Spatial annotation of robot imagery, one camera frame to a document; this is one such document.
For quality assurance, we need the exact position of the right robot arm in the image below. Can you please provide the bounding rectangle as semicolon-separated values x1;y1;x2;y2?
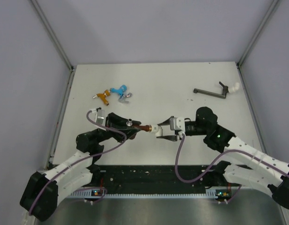
151;107;289;210

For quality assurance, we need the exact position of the white elbow fitting on faucet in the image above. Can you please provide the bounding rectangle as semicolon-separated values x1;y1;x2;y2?
228;82;240;93

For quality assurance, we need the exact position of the white elbow pipe fitting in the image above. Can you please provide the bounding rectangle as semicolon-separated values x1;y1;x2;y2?
150;125;163;137

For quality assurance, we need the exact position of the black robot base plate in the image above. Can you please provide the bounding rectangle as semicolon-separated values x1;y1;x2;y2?
86;165;228;195

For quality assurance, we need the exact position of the grey slotted cable duct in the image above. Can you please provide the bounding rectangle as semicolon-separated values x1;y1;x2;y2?
44;187;231;200

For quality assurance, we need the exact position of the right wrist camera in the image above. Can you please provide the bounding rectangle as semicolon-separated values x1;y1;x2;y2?
170;117;185;138

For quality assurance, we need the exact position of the yellow water faucet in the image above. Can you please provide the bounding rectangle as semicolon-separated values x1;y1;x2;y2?
92;90;111;106

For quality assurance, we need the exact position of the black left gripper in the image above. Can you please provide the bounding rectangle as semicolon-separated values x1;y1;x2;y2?
94;113;142;143

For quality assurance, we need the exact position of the aluminium corner frame post left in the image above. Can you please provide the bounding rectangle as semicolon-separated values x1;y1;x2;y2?
29;0;76;71

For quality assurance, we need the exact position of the aluminium corner frame post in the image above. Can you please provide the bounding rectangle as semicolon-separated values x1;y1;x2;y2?
237;0;285;68
29;0;76;71

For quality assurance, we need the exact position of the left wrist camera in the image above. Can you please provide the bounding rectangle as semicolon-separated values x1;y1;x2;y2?
89;107;106;126

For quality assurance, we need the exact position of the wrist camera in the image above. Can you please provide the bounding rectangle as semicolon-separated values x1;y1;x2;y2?
170;117;185;138
89;107;106;126

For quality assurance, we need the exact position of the brown water faucet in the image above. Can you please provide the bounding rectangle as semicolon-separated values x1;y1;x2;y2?
126;119;152;132

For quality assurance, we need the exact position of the blue water faucet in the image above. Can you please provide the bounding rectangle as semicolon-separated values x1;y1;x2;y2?
110;85;127;96

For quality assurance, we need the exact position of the grey long-spout faucet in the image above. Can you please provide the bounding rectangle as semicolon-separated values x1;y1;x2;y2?
193;82;229;99

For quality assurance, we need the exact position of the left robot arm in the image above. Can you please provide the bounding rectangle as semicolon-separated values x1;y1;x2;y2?
20;111;141;222

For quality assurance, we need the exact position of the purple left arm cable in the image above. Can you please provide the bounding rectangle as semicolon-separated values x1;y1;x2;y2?
28;110;127;216

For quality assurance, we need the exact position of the chrome water faucet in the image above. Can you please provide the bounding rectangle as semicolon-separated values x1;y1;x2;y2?
118;92;132;104

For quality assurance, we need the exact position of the aluminium corner frame post right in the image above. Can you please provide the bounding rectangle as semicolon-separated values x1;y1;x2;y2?
237;0;285;68

